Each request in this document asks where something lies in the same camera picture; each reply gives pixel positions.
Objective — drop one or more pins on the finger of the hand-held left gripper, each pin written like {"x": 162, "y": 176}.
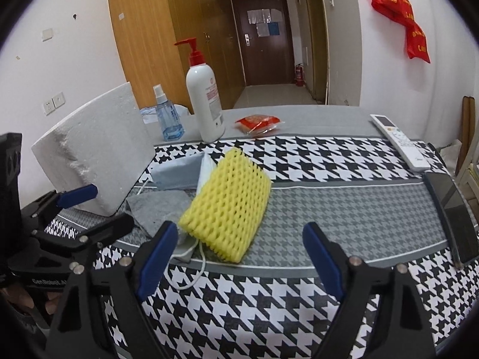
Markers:
{"x": 112, "y": 226}
{"x": 80, "y": 192}

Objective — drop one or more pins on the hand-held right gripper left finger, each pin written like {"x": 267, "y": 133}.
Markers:
{"x": 157, "y": 261}

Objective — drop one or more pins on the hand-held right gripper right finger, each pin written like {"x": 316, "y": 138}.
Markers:
{"x": 323, "y": 261}

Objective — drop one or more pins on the white foam box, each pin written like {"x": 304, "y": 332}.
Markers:
{"x": 93, "y": 149}

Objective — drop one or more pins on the grey cloth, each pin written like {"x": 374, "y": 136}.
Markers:
{"x": 157, "y": 209}

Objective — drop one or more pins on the blue face mask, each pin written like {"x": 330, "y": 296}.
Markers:
{"x": 176, "y": 172}

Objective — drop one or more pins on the yellow foam net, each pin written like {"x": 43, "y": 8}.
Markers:
{"x": 228, "y": 202}

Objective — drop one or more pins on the houndstooth tablecloth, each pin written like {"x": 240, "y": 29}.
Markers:
{"x": 299, "y": 164}

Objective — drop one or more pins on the small clear bottle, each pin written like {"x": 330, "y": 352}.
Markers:
{"x": 168, "y": 119}

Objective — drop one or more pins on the black smartphone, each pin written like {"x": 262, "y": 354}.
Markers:
{"x": 449, "y": 213}

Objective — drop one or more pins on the white remote control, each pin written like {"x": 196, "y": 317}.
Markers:
{"x": 400, "y": 142}

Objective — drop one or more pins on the red snack packet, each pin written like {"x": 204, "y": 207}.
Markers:
{"x": 258, "y": 124}

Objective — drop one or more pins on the white pump lotion bottle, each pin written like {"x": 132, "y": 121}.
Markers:
{"x": 204, "y": 101}

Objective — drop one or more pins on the wooden wardrobe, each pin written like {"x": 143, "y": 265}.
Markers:
{"x": 149, "y": 45}

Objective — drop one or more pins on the red fire extinguisher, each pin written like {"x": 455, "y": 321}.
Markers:
{"x": 299, "y": 74}

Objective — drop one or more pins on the wooden boards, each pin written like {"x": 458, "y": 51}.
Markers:
{"x": 467, "y": 127}

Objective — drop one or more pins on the brown entrance door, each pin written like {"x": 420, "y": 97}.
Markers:
{"x": 277, "y": 56}

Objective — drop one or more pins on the wooden side door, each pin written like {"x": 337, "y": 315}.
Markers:
{"x": 316, "y": 45}

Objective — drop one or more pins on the blue paper notice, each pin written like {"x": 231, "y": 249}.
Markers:
{"x": 273, "y": 29}

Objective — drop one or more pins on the white paper notice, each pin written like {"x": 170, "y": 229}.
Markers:
{"x": 262, "y": 15}

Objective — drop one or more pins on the red plastic bag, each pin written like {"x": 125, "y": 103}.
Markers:
{"x": 396, "y": 7}

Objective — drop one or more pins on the white wall socket panel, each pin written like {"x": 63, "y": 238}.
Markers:
{"x": 54, "y": 103}

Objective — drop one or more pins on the white wall switch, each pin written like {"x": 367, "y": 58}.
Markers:
{"x": 46, "y": 34}

